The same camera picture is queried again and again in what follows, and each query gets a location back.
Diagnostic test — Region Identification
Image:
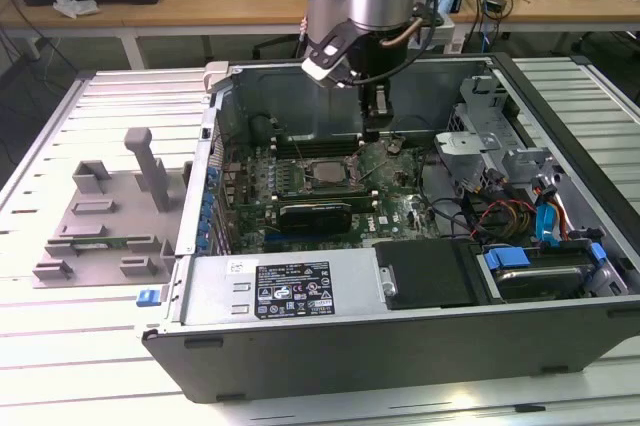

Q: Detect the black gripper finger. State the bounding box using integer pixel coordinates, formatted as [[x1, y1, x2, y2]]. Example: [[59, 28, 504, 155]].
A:
[[362, 87, 395, 143]]

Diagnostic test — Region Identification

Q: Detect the metal socket cover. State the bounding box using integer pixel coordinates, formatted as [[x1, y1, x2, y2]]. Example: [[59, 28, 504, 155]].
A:
[[349, 138, 396, 185]]

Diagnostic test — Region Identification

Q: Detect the silver CPU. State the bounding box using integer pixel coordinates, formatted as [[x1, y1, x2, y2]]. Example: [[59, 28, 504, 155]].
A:
[[310, 159, 348, 186]]

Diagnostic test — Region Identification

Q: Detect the thin metal locking lever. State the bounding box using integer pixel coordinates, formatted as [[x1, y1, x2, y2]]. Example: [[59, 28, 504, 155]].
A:
[[292, 138, 311, 175]]

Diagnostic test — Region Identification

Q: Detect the CPU socket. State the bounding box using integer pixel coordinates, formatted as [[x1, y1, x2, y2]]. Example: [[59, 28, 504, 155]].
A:
[[299, 156, 364, 192]]

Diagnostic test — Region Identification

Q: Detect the green motherboard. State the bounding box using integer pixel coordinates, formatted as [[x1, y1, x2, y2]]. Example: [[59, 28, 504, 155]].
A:
[[212, 135, 444, 255]]

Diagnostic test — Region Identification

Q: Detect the silver drive cage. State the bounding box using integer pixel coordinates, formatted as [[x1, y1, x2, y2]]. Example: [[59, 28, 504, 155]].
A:
[[433, 73, 566, 197]]

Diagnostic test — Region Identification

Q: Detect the black graphics card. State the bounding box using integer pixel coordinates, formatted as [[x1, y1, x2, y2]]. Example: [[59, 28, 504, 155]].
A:
[[276, 201, 354, 236]]

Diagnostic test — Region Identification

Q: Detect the black drive bay cover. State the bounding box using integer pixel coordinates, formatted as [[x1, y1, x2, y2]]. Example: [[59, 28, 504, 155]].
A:
[[373, 239, 484, 311]]

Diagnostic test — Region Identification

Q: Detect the long wooden desk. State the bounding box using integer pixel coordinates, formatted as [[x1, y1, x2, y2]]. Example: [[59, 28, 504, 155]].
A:
[[0, 0, 640, 72]]

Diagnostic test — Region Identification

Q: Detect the silver power supply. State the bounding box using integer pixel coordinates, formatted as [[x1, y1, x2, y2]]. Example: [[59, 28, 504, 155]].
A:
[[175, 245, 384, 326]]

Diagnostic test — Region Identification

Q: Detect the hard disk in blue carrier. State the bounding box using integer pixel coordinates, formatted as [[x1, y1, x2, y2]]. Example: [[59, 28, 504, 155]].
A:
[[479, 241, 609, 303]]

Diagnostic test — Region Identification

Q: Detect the grey open PC case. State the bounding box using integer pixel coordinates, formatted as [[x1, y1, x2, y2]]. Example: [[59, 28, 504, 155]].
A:
[[134, 51, 640, 405]]

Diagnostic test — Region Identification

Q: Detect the grey parts rack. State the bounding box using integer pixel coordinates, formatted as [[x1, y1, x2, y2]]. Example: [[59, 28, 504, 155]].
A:
[[31, 126, 195, 291]]

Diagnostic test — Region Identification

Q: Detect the green RAM stick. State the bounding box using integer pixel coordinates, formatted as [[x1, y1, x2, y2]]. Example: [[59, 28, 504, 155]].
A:
[[71, 234, 155, 251]]

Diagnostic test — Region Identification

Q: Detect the blue case latch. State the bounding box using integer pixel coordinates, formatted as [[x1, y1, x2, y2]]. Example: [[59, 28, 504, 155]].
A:
[[136, 287, 162, 308]]

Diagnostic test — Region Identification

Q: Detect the white crumpled paper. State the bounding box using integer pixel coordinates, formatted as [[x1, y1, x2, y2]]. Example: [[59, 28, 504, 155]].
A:
[[51, 0, 100, 20]]

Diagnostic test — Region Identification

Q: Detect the brass cable connector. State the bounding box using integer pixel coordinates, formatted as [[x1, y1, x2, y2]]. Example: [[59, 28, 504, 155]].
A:
[[380, 17, 427, 50]]

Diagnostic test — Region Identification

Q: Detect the grey case handle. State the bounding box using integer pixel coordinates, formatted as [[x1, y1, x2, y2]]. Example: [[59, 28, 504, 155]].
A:
[[203, 60, 237, 93]]

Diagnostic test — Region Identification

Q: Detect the coloured power wire bundle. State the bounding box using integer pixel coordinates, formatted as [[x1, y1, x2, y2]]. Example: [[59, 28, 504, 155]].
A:
[[462, 195, 537, 243]]

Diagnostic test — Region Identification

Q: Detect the blue data wire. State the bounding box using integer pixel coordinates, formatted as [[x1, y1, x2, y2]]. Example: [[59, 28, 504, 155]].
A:
[[533, 173, 571, 249]]

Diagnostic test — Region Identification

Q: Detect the red data wire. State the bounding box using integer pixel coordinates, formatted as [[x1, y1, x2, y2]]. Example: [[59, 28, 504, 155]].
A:
[[552, 198, 571, 243]]

